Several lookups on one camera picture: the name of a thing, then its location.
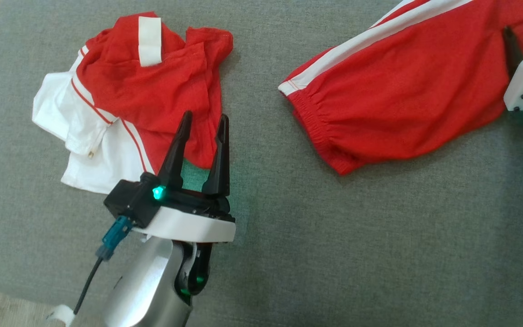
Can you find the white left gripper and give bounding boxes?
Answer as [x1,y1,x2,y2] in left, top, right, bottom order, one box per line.
[132,111,237,244]

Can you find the red and white jersey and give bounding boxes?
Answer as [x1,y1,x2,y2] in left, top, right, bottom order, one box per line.
[32,12,234,195]

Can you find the red shorts with white stripe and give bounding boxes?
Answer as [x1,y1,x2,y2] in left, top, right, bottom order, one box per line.
[278,0,523,177]

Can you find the large grey sofa seat cushion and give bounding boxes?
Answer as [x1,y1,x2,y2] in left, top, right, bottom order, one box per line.
[0,0,523,327]

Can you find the black cable with blue connector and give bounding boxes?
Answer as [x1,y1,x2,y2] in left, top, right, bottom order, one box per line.
[73,215,134,315]

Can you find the white cable strap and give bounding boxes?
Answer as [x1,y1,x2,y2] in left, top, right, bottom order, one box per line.
[45,304,76,327]

